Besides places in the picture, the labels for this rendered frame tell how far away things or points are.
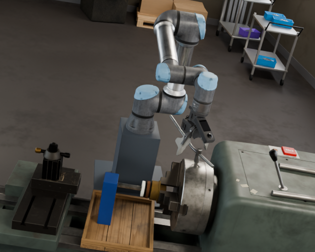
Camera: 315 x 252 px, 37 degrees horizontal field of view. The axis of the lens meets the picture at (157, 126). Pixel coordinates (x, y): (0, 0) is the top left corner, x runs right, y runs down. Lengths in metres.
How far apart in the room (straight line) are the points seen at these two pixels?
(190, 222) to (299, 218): 0.43
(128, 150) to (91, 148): 1.94
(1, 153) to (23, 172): 1.86
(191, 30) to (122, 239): 0.98
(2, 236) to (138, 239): 0.56
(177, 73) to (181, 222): 0.60
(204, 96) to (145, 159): 0.74
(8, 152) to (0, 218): 2.18
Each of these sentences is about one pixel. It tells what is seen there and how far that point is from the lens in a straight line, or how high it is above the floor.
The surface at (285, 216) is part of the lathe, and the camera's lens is 1.90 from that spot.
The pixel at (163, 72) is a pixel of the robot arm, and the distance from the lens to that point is 1.86.
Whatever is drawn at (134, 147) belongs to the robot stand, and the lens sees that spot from 2.41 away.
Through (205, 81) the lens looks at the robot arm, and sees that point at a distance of 1.80.
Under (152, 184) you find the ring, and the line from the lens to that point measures 2.01.
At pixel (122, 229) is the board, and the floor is 0.88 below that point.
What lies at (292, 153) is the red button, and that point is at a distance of 2.25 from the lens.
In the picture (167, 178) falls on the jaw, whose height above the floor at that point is 1.13.
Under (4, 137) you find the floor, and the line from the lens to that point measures 4.42.
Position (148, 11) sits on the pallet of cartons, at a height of 0.18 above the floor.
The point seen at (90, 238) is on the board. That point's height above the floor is 0.89.
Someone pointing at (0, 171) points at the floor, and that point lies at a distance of 3.96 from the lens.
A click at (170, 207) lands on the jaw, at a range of 1.93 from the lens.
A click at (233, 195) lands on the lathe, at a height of 1.25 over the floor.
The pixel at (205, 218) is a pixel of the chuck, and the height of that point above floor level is 1.09.
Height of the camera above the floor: 2.25
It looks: 27 degrees down
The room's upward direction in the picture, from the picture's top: 12 degrees clockwise
